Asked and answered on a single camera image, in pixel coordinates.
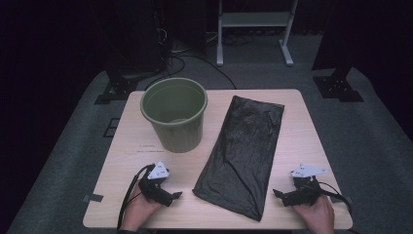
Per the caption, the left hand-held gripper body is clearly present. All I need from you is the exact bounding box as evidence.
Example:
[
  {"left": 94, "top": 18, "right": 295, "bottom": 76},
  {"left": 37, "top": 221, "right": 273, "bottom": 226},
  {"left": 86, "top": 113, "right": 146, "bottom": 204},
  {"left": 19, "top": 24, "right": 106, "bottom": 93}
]
[{"left": 138, "top": 161, "right": 173, "bottom": 203}]

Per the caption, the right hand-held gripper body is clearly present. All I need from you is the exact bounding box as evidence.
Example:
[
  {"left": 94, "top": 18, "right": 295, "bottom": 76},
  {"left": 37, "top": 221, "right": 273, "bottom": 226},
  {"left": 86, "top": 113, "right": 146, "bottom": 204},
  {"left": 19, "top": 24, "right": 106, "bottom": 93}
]
[{"left": 289, "top": 164, "right": 327, "bottom": 207}]

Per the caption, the black plastic garbage bag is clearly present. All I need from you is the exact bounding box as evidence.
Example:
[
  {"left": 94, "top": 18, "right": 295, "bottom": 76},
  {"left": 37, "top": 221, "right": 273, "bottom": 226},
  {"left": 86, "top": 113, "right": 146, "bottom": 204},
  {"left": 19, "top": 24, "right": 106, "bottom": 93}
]
[{"left": 192, "top": 95, "right": 285, "bottom": 222}]

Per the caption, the green plastic trash bin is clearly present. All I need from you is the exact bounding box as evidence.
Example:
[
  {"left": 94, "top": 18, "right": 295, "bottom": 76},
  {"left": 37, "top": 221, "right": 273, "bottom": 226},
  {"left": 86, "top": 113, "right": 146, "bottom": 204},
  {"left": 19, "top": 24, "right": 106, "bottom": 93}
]
[{"left": 139, "top": 77, "right": 208, "bottom": 154}]

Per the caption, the person's left hand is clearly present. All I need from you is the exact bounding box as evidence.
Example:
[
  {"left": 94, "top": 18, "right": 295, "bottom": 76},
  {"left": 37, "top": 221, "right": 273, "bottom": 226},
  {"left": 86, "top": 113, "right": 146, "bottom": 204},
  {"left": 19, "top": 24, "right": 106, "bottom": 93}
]
[{"left": 120, "top": 191, "right": 164, "bottom": 232}]

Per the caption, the person's right hand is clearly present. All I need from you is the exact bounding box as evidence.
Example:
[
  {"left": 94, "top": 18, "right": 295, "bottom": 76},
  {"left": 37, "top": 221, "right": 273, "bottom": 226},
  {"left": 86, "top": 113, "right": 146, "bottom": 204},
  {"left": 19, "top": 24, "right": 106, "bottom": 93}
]
[{"left": 291, "top": 194, "right": 336, "bottom": 234}]

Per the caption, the grey tape piece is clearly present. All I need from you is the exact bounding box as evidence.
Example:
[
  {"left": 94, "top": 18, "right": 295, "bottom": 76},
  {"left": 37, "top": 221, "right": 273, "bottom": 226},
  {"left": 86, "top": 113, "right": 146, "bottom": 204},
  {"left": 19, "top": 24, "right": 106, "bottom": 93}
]
[
  {"left": 330, "top": 194, "right": 354, "bottom": 205},
  {"left": 82, "top": 193, "right": 104, "bottom": 204}
]

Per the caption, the black floor tape outline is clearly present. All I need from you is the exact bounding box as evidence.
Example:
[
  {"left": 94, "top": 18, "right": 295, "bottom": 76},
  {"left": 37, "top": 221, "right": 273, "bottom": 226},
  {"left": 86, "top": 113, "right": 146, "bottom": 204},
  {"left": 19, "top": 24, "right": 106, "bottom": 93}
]
[{"left": 102, "top": 117, "right": 121, "bottom": 138}]

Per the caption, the black stand base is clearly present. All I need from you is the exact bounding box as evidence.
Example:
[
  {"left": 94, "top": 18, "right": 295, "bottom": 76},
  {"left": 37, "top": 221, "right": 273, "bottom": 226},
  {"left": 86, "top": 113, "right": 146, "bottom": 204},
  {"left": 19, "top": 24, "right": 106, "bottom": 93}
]
[
  {"left": 312, "top": 65, "right": 365, "bottom": 103},
  {"left": 94, "top": 68, "right": 141, "bottom": 106}
]

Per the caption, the white metal stand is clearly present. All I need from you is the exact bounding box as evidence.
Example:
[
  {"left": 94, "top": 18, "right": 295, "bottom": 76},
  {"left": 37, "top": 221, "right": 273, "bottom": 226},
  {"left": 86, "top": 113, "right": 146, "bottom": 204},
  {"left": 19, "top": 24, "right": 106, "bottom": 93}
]
[{"left": 216, "top": 0, "right": 299, "bottom": 68}]

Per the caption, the left hand-held gripper black cable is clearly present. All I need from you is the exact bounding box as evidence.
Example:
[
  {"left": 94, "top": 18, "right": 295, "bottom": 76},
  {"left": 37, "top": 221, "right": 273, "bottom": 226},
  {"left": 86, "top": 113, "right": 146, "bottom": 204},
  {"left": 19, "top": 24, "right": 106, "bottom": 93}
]
[{"left": 116, "top": 163, "right": 156, "bottom": 230}]

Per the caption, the black floor cable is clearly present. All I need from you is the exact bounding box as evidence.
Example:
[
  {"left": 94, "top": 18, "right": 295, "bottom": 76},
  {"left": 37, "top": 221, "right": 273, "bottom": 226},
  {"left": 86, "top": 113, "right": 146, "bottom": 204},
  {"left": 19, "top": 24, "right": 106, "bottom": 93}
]
[{"left": 143, "top": 54, "right": 239, "bottom": 92}]

